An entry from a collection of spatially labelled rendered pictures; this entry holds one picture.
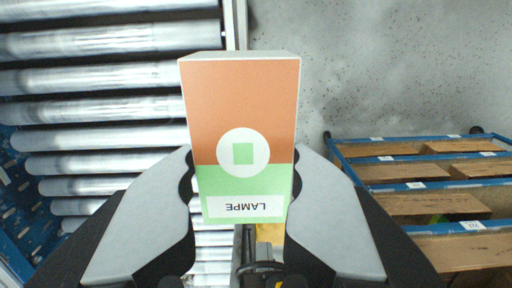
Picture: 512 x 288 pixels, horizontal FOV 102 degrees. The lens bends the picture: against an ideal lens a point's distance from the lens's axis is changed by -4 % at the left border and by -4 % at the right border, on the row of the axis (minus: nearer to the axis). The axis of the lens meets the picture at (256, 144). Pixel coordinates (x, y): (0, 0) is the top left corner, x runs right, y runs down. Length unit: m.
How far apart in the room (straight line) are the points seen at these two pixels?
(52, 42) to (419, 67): 1.45
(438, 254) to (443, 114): 1.00
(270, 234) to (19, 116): 0.56
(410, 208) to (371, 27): 0.84
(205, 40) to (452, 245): 0.85
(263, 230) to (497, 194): 1.03
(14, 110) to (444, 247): 1.12
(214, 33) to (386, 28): 1.04
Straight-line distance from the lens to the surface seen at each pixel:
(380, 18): 1.32
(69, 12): 0.53
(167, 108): 0.47
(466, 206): 1.09
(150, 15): 0.59
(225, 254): 0.71
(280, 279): 0.31
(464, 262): 0.86
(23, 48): 0.58
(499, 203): 1.33
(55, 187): 0.72
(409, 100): 1.50
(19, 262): 0.76
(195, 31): 0.43
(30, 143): 0.67
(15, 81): 0.62
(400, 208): 0.93
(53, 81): 0.56
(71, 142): 0.60
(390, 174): 1.10
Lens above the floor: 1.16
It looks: 63 degrees down
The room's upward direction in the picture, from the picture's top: 178 degrees clockwise
